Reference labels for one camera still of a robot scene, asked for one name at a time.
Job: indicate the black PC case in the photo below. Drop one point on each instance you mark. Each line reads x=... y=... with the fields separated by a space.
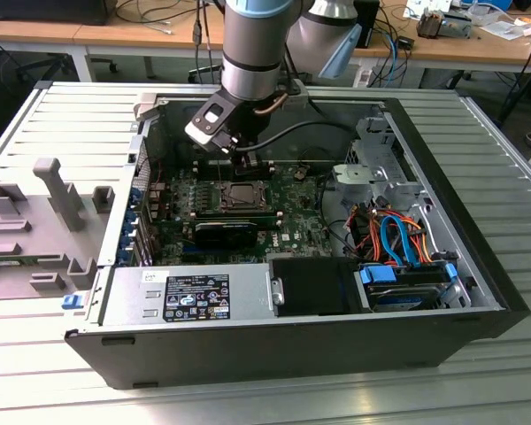
x=248 y=354

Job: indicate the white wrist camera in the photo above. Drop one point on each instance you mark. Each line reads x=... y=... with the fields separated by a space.
x=199 y=135

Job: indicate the blue plastic clip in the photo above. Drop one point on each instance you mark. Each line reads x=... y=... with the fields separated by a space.
x=72 y=302

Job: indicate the green motherboard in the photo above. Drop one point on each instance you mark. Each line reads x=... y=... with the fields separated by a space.
x=301 y=221

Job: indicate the silver metal latch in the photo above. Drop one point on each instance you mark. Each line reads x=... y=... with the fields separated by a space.
x=278 y=292

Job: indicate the clear plastic bag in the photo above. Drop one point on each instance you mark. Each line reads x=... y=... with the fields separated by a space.
x=504 y=28

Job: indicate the blue card retainer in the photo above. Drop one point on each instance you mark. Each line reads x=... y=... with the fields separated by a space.
x=135 y=197

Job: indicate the black upright box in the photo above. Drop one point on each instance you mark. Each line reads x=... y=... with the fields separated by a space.
x=367 y=26

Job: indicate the black stand leg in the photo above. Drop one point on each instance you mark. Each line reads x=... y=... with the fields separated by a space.
x=520 y=90

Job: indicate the grey parts rack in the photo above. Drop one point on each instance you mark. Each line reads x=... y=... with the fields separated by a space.
x=35 y=208

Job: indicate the white power strip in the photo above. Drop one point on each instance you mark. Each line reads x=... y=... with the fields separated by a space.
x=363 y=76

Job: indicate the black chair base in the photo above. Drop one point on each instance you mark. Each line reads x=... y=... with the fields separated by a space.
x=201 y=71

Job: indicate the black equipment box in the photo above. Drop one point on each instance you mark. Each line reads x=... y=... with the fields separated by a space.
x=44 y=11

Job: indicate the black RAM slot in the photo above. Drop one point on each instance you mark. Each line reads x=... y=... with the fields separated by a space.
x=208 y=172
x=208 y=163

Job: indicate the wooden desk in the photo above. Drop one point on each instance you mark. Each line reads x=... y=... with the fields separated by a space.
x=469 y=51
x=48 y=31

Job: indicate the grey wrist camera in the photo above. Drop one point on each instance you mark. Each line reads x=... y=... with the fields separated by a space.
x=297 y=99

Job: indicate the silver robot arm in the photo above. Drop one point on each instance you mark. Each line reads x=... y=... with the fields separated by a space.
x=252 y=44

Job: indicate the green RAM stick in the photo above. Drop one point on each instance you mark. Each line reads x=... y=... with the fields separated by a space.
x=9 y=262

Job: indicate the silver metal drive cage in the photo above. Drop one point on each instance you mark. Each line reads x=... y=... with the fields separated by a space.
x=358 y=175

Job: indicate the hard disk blue carrier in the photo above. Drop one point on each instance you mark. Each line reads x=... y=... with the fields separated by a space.
x=380 y=274

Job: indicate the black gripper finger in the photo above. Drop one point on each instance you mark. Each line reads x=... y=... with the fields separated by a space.
x=259 y=170

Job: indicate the silver power supply unit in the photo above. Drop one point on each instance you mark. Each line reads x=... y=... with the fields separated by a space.
x=128 y=292

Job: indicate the small black adapter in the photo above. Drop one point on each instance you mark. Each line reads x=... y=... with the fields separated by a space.
x=405 y=43

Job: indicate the white paper box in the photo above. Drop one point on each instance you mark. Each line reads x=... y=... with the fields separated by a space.
x=425 y=6

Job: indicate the grey metal device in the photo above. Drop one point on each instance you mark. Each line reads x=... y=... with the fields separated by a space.
x=458 y=27

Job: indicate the silver CPU plate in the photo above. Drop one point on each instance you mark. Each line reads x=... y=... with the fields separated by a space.
x=244 y=193

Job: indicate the black graphics card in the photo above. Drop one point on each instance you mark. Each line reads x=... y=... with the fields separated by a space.
x=223 y=237

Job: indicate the copper heat sink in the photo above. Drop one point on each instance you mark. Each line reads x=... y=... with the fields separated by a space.
x=429 y=25

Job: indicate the pale blue teach pendant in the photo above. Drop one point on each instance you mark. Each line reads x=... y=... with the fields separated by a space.
x=343 y=53

